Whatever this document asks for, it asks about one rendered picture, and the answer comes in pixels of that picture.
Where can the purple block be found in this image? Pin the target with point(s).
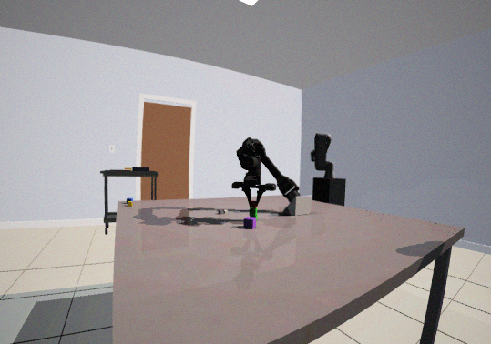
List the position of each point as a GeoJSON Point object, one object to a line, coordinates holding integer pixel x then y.
{"type": "Point", "coordinates": [249, 223]}

